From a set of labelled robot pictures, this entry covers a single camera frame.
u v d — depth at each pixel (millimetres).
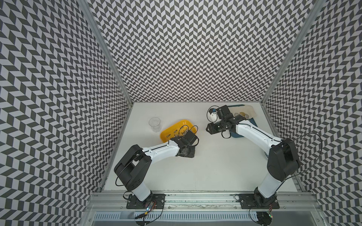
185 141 694
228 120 651
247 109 1133
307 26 736
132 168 444
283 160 448
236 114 1092
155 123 998
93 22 762
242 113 1119
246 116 1084
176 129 1009
